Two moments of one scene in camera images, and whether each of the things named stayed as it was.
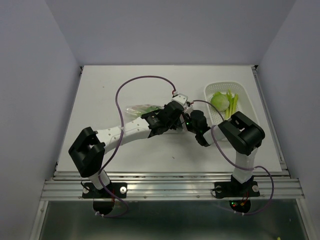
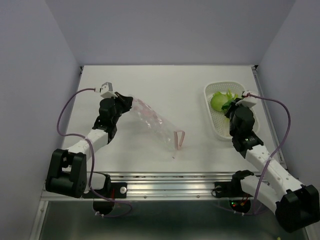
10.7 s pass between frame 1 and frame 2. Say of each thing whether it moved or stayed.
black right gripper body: moved
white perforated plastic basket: stayed
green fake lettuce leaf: moved
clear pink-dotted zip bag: moved
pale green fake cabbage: stayed
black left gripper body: moved
